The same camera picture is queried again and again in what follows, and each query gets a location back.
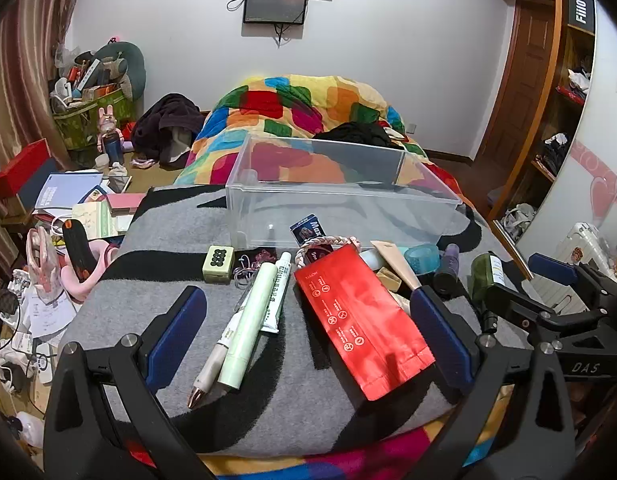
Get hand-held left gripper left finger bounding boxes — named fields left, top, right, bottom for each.
left=43, top=285, right=214, bottom=480

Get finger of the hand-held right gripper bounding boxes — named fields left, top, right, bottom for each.
left=527, top=252, right=617, bottom=306
left=481, top=282, right=609, bottom=342

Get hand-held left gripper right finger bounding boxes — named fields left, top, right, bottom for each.
left=409, top=285, right=579, bottom=480

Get dark green bottle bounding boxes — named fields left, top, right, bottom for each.
left=470, top=252, right=507, bottom=335

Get white pen-shaped trimmer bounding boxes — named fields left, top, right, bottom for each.
left=187, top=290, right=249, bottom=408

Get purple small bottle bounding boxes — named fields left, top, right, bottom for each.
left=433, top=243, right=462, bottom=296

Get light green tube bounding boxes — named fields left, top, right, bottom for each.
left=216, top=262, right=280, bottom=392

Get green dotted tile box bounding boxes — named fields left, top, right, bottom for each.
left=202, top=245, right=235, bottom=283

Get beige soap block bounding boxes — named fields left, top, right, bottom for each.
left=379, top=267, right=403, bottom=292

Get blue tape roll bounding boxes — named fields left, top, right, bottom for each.
left=405, top=243, right=442, bottom=275

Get beige cosmetic tube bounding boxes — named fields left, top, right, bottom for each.
left=371, top=240, right=420, bottom=290

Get red foil packet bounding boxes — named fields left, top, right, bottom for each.
left=293, top=246, right=435, bottom=402

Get clear plastic storage box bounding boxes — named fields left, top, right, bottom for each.
left=224, top=135, right=463, bottom=251

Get white suitcase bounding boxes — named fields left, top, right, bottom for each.
left=553, top=222, right=617, bottom=272

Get white shoes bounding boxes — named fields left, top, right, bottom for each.
left=501, top=203, right=538, bottom=239

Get pink plush item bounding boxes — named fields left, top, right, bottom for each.
left=61, top=240, right=122, bottom=304

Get white ointment tube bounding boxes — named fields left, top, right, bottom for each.
left=258, top=251, right=294, bottom=336

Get white sliding door pink hearts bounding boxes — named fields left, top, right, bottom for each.
left=513, top=0, right=617, bottom=281

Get black orange handheld device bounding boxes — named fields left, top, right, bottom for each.
left=62, top=219, right=98, bottom=281

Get pale green book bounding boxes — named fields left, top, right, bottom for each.
left=71, top=201, right=120, bottom=241

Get pink book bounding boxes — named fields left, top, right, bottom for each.
left=104, top=192, right=147, bottom=217

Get braided pink white headband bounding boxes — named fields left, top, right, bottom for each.
left=294, top=235, right=363, bottom=268

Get pink bag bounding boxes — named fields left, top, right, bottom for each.
left=26, top=227, right=62, bottom=306

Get wooden wardrobe shelves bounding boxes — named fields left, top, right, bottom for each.
left=489, top=0, right=602, bottom=223

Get blue card packet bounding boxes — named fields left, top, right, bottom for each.
left=290, top=215, right=334, bottom=261

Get blue white book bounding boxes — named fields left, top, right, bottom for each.
left=34, top=171, right=105, bottom=209

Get wooden door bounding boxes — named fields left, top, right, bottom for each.
left=476, top=0, right=558, bottom=162

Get dark blue bottle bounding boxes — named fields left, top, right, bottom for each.
left=104, top=132, right=124, bottom=166

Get dark purple clothes pile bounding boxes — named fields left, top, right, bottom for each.
left=131, top=92, right=208, bottom=168

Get black clothes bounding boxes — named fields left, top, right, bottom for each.
left=313, top=121, right=405, bottom=150

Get pink bunny toy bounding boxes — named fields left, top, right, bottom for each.
left=96, top=105, right=124, bottom=153

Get red box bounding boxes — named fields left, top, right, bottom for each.
left=0, top=139, right=52, bottom=198

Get green patterned storage box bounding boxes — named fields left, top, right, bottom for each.
left=51, top=87, right=132, bottom=151

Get colourful patchwork quilt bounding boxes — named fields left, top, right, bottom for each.
left=173, top=74, right=499, bottom=480

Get grey green neck pillow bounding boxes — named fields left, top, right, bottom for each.
left=93, top=40, right=147, bottom=102

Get brown curtain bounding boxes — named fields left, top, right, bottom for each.
left=0, top=0, right=92, bottom=286

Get black monitor cable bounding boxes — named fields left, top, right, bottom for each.
left=272, top=22, right=295, bottom=49

